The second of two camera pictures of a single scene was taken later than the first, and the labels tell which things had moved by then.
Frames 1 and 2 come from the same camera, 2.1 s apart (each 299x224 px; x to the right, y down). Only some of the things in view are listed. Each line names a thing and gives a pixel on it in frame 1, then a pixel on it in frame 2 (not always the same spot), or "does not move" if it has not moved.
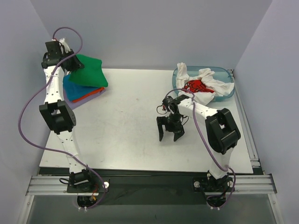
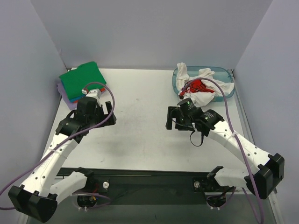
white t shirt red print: (201, 88) does not move
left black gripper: (74, 62) -> (103, 114)
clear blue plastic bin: (223, 73) does not move
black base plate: (153, 187) does not move
